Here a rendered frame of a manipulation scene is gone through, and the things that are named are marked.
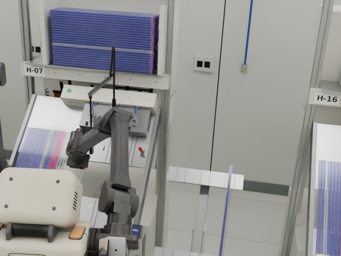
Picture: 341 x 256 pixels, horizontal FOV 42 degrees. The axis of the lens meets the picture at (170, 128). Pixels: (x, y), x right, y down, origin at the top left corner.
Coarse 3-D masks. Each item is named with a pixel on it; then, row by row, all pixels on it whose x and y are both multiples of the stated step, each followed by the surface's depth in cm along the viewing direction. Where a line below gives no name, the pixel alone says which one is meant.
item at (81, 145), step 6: (96, 120) 163; (102, 120) 160; (96, 126) 162; (90, 132) 177; (96, 132) 170; (102, 132) 165; (108, 132) 167; (78, 138) 190; (84, 138) 183; (90, 138) 175; (96, 138) 172; (102, 138) 171; (78, 144) 187; (84, 144) 182; (90, 144) 180; (96, 144) 180; (72, 150) 192; (78, 150) 191; (84, 150) 189
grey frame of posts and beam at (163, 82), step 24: (24, 0) 219; (168, 0) 207; (24, 24) 224; (168, 24) 212; (24, 48) 229; (168, 48) 215; (48, 72) 228; (72, 72) 225; (96, 72) 223; (168, 72) 219; (168, 96) 224; (168, 120) 231
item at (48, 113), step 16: (32, 112) 234; (48, 112) 233; (64, 112) 232; (80, 112) 231; (48, 128) 229; (64, 128) 228; (80, 128) 227; (128, 144) 221; (144, 144) 220; (96, 160) 219; (144, 160) 216
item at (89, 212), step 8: (88, 200) 210; (96, 200) 210; (88, 208) 208; (96, 208) 208; (80, 216) 207; (88, 216) 206; (96, 216) 206; (104, 216) 206; (96, 224) 204; (104, 224) 204
